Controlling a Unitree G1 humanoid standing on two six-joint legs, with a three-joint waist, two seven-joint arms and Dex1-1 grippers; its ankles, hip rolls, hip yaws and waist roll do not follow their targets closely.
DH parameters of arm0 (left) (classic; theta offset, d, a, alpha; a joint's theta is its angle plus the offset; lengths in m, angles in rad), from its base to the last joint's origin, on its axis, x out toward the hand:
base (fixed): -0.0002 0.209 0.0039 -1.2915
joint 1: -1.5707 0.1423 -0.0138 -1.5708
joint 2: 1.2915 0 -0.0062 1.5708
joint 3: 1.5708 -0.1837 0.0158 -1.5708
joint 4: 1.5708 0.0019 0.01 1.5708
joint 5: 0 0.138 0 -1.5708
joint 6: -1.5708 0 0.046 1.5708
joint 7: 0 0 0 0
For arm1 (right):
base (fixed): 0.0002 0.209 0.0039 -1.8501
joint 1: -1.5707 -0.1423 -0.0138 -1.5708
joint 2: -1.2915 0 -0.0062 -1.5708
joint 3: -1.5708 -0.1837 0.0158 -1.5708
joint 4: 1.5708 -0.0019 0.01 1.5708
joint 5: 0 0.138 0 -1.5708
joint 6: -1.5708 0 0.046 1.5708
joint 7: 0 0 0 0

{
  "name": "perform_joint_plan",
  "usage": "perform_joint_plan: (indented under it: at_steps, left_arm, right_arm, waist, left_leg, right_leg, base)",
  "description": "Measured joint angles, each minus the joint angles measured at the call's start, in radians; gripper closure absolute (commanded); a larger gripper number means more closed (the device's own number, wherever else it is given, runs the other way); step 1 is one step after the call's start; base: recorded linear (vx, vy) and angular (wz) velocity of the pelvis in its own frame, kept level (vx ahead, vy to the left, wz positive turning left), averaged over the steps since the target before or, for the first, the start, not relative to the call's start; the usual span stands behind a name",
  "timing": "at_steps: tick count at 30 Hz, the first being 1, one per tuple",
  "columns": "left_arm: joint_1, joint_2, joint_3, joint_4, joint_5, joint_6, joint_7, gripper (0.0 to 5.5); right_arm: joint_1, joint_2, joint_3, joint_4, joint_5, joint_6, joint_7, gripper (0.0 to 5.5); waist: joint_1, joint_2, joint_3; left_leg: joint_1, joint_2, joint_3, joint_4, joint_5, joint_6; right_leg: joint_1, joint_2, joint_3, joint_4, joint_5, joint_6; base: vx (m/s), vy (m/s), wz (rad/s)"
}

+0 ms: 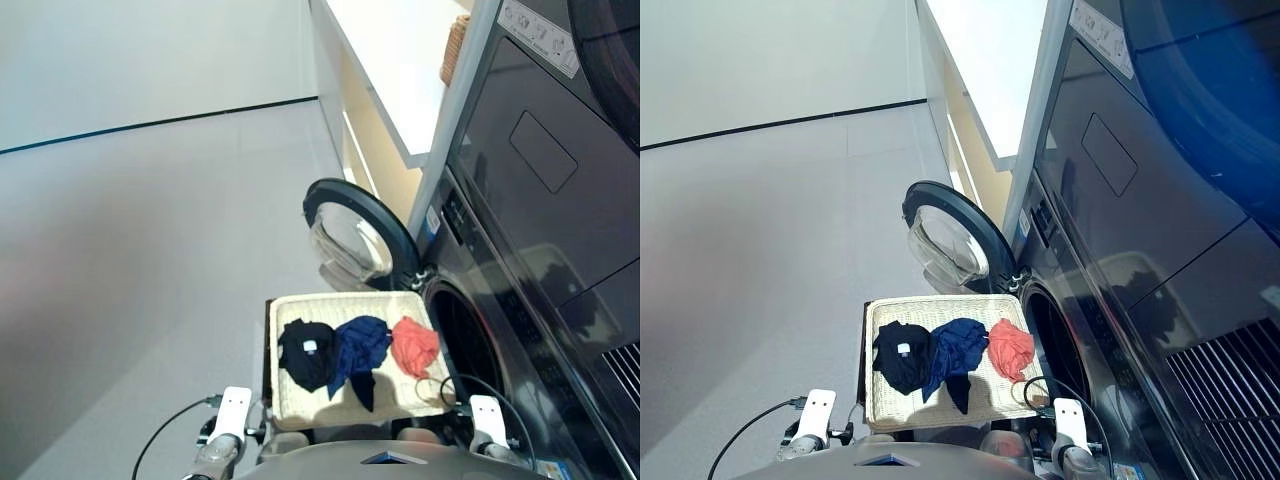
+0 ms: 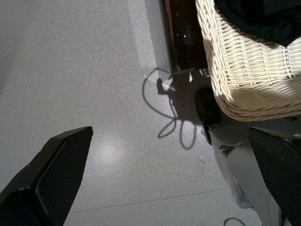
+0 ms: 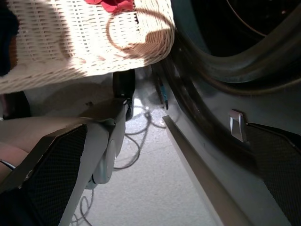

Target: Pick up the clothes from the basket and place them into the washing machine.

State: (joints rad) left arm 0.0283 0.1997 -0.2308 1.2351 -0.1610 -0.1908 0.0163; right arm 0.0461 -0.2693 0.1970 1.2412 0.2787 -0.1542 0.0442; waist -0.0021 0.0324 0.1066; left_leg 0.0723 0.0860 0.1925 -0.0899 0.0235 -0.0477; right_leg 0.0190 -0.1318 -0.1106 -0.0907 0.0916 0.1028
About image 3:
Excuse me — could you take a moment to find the thin grey floor cable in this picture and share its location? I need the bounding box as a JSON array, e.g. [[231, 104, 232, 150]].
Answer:
[[70, 105, 166, 226]]

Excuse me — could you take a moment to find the silver door latch catch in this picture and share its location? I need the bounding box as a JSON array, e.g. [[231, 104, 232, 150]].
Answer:
[[227, 109, 249, 142]]

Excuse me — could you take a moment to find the pale woven laundry basket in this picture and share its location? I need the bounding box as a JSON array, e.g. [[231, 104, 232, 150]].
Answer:
[[0, 0, 176, 94]]

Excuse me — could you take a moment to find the red garment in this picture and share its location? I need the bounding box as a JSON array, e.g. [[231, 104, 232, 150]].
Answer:
[[83, 0, 136, 14]]

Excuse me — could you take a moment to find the grey washing machine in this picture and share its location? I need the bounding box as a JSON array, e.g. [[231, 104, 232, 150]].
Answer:
[[150, 0, 301, 226]]

